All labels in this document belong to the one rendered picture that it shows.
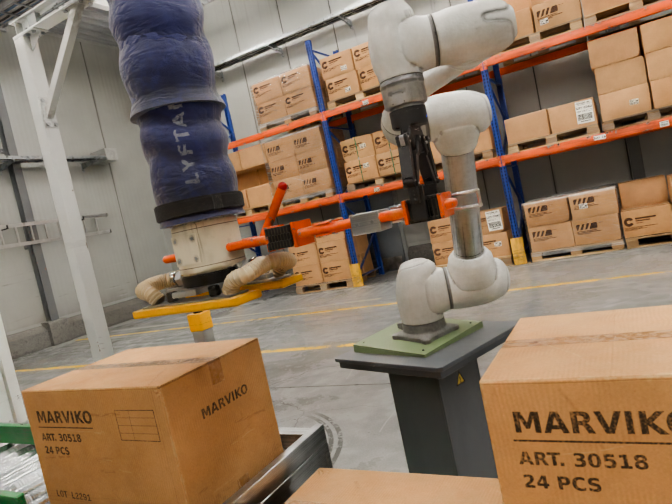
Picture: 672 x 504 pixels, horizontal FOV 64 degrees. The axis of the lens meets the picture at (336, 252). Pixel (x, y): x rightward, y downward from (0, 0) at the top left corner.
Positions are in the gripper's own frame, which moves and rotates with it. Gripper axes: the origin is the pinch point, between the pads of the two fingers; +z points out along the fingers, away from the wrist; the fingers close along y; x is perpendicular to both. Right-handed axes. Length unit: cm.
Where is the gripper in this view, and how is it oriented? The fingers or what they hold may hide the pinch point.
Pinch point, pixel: (426, 205)
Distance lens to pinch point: 113.6
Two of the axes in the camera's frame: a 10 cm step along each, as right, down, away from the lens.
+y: -4.7, 1.6, -8.7
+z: 2.1, 9.8, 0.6
